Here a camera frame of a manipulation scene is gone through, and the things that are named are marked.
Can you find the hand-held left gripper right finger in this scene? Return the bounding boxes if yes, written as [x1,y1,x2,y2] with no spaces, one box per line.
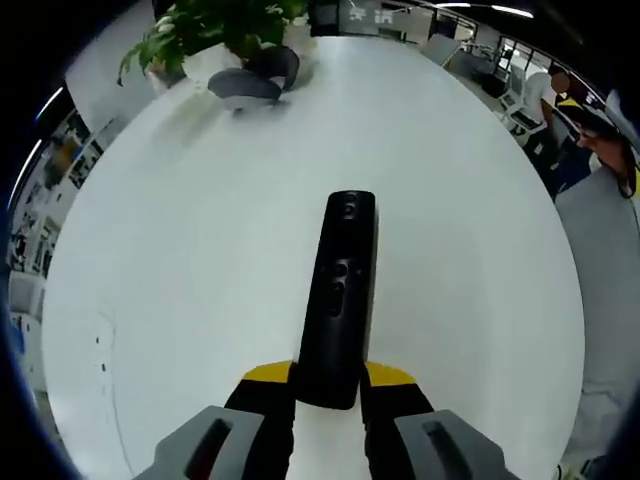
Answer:
[359,360,519,480]

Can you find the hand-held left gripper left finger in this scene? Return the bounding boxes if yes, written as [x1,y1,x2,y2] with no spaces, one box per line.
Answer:
[147,359,296,480]

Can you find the black remote control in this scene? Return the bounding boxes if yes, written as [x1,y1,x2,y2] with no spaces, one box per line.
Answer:
[293,189,381,412]

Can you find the white office chair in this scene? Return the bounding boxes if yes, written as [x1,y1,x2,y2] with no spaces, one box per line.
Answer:
[498,88,549,149]

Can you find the grey tilted board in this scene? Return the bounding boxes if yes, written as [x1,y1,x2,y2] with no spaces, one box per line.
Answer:
[423,33,472,70]

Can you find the cluttered display shelves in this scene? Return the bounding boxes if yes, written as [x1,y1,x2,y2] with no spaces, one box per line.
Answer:
[8,108,105,282]

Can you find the ceiling light strip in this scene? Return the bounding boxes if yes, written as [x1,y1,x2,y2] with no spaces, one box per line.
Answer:
[8,83,67,212]

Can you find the green potted plant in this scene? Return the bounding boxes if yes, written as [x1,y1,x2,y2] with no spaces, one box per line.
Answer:
[116,0,312,89]

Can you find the dark wall sign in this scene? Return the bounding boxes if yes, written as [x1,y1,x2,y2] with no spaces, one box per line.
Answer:
[308,0,417,38]

